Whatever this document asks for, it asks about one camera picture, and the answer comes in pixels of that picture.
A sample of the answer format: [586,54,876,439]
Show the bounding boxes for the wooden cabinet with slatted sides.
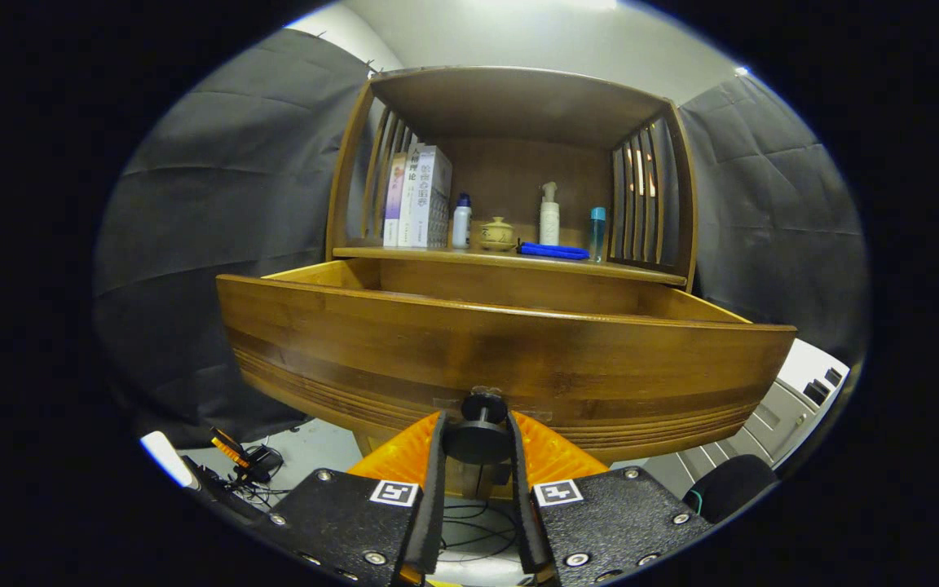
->
[324,65,699,498]

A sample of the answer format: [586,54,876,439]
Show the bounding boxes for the white bottle blue cap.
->
[452,192,473,249]

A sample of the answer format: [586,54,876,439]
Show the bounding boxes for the orange black device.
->
[209,426,284,486]

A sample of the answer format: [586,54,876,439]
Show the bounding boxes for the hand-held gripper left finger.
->
[262,410,447,587]

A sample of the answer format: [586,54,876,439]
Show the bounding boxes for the wooden countertop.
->
[331,245,689,286]

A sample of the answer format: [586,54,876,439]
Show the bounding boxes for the white pump bottle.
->
[539,181,561,246]

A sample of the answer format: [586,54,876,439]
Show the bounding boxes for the white patterned book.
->
[411,145,454,249]

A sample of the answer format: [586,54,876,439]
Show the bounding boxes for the yellow lidded teacup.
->
[479,216,517,252]

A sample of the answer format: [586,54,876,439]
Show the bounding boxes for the pink purple book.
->
[383,152,409,248]

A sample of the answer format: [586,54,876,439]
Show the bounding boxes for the wooden drawer with black knob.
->
[215,258,798,466]

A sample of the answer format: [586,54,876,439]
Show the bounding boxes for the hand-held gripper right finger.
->
[507,410,715,587]

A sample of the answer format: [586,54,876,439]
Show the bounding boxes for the dark rounded object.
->
[683,454,780,524]

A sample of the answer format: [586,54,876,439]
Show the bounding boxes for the blue cloth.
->
[517,240,591,261]

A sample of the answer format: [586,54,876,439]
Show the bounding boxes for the white drawer unit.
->
[641,338,852,498]

